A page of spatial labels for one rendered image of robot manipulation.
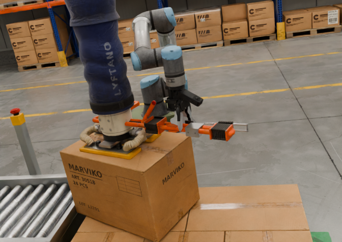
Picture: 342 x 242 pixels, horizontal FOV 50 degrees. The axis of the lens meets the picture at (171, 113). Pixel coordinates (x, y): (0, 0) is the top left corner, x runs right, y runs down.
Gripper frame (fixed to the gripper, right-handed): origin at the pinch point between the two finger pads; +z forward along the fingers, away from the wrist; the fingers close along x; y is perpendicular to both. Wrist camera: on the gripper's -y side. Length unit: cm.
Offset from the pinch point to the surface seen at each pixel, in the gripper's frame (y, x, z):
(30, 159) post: 143, -9, 43
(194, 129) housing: -6.3, 4.1, -0.4
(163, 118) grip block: 12.6, -0.2, -2.5
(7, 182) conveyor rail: 147, 10, 51
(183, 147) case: 8.9, -9.0, 16.7
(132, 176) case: 19.0, 22.4, 17.5
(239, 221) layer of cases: -19, -7, 54
